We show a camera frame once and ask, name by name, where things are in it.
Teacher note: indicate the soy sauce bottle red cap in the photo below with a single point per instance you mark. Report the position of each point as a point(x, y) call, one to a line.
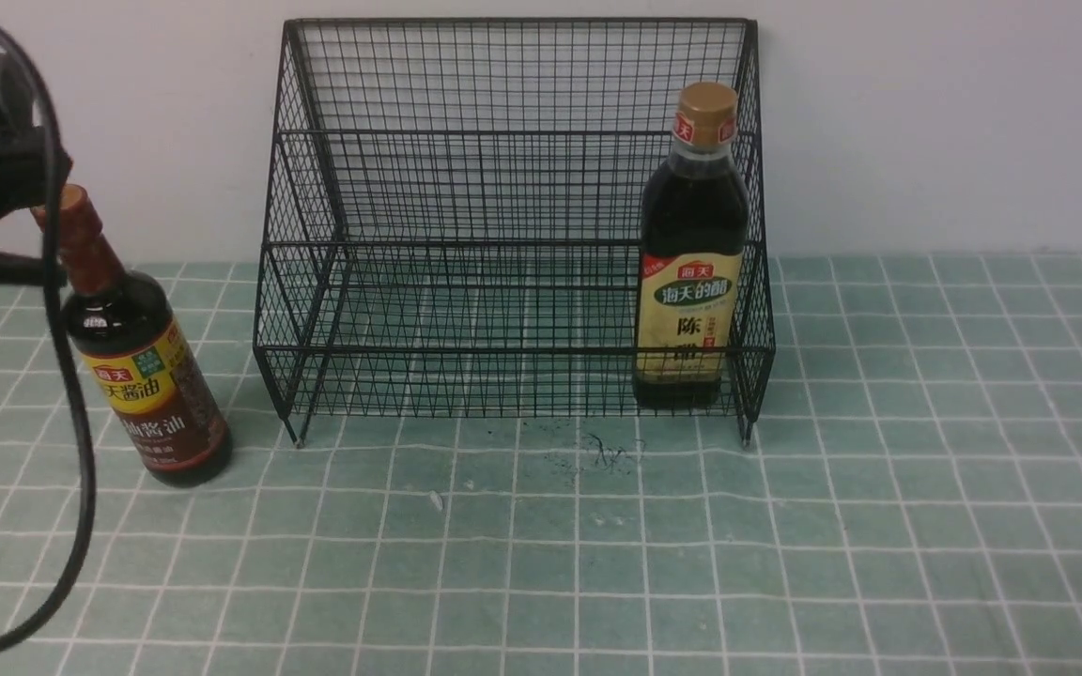
point(123, 326)

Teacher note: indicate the vinegar bottle gold cap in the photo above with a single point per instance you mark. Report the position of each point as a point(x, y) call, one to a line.
point(695, 216)

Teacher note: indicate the green checked tablecloth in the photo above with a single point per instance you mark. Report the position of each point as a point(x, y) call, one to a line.
point(911, 505)

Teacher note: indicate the black wire mesh shelf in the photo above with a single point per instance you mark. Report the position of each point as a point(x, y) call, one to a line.
point(453, 215)

